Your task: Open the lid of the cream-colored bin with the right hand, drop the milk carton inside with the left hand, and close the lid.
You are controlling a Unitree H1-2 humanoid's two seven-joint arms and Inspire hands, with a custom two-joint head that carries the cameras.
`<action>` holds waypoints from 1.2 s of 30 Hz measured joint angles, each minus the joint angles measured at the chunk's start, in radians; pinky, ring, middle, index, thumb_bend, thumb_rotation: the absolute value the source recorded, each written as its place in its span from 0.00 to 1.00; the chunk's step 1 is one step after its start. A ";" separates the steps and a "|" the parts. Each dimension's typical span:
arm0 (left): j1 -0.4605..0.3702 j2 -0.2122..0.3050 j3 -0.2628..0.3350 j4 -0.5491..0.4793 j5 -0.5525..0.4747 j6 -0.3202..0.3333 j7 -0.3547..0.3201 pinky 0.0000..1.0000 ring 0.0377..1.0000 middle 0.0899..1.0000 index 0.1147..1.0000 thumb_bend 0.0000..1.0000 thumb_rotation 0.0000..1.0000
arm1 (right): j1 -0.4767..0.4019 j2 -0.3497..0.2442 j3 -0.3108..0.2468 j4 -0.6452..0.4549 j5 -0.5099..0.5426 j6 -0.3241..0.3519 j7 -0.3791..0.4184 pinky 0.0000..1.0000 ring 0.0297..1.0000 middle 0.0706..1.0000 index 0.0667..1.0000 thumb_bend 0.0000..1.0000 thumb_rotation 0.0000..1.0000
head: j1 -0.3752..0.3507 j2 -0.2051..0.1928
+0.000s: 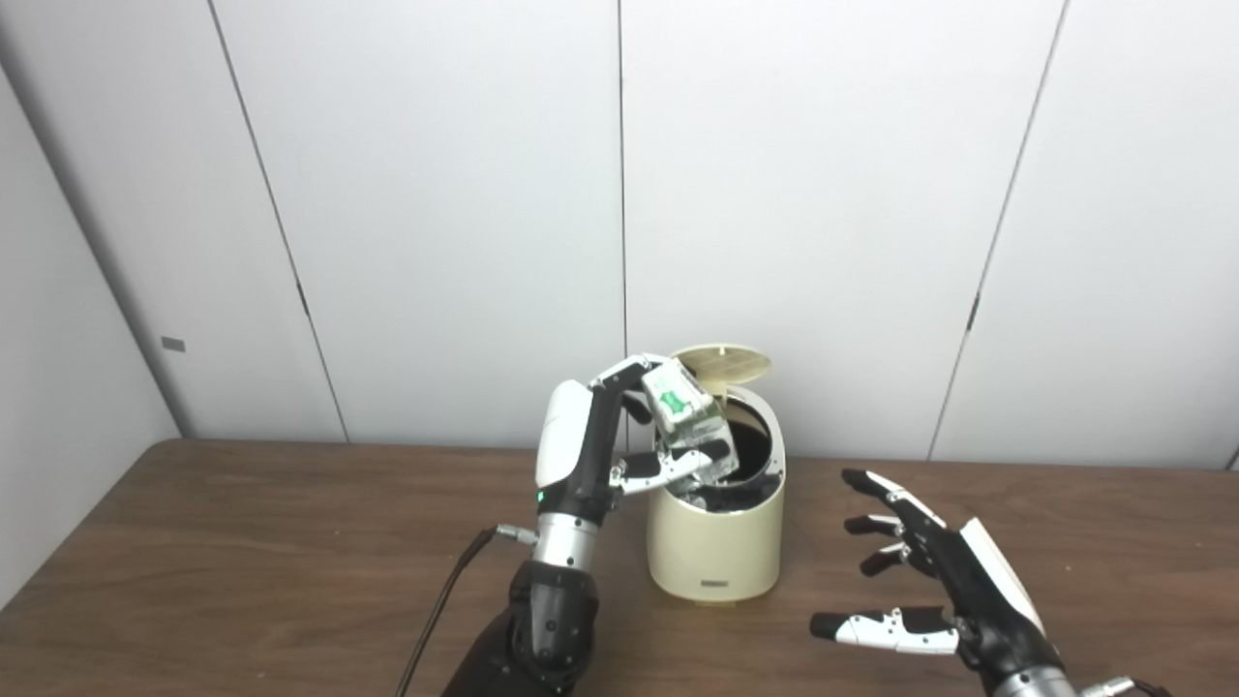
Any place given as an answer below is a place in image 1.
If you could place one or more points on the round cream bin lid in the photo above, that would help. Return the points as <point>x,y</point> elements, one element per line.
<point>731,363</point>

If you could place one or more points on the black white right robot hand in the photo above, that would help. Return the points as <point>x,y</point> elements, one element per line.
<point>987,600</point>

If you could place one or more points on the cream-colored desktop bin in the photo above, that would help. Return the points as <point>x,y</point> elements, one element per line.
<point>716,542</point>

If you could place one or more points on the white green milk carton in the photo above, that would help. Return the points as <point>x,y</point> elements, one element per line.
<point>682,402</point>

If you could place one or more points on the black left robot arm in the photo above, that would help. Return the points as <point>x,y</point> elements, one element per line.
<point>552,620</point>

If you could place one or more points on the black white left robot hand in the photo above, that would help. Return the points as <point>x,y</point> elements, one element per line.
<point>571,455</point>

